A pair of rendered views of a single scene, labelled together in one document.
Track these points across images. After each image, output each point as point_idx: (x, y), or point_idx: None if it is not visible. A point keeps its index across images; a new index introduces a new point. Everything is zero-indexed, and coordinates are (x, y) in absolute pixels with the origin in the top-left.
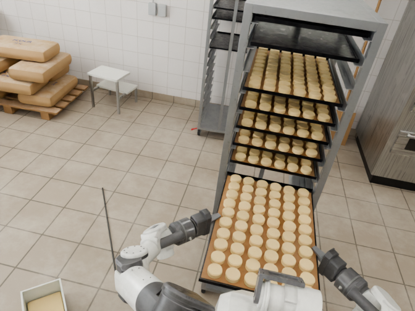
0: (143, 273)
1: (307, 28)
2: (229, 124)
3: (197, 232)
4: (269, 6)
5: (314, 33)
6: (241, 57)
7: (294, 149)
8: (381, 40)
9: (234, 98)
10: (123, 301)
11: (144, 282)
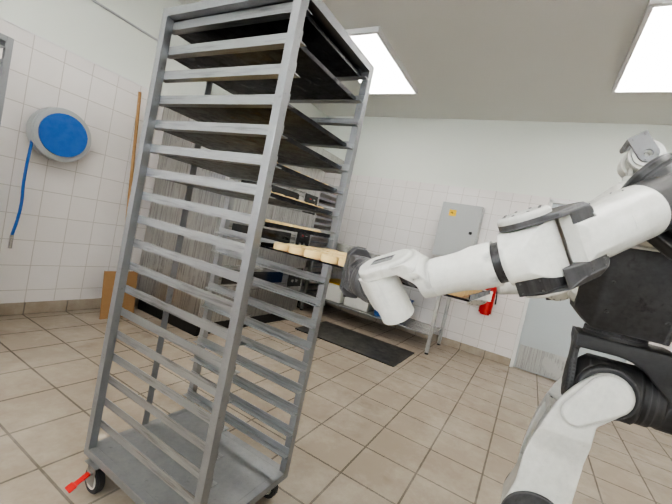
0: (596, 199)
1: (334, 47)
2: (274, 154)
3: None
4: (321, 0)
5: (266, 86)
6: (295, 53)
7: (310, 203)
8: (371, 81)
9: (283, 112)
10: (608, 265)
11: (632, 187)
